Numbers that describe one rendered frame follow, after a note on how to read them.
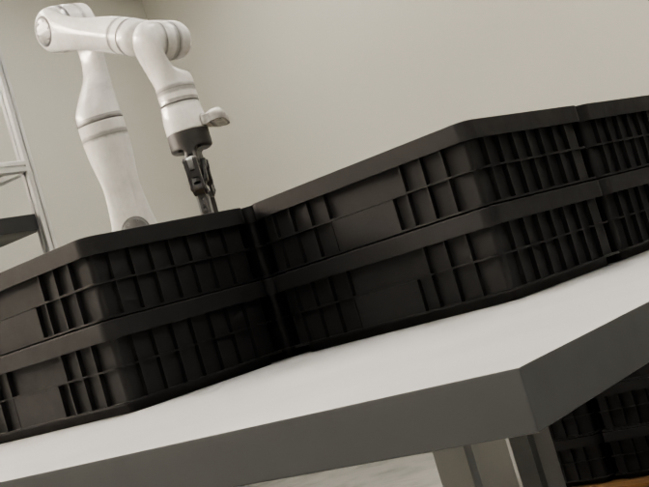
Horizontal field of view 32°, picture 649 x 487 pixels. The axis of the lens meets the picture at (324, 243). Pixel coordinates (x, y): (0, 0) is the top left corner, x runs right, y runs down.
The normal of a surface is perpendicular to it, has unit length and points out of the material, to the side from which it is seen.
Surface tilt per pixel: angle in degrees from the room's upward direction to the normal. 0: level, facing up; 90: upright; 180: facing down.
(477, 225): 90
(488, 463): 90
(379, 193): 90
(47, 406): 90
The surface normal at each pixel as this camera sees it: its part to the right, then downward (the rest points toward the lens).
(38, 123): 0.77, -0.26
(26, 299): -0.64, 0.15
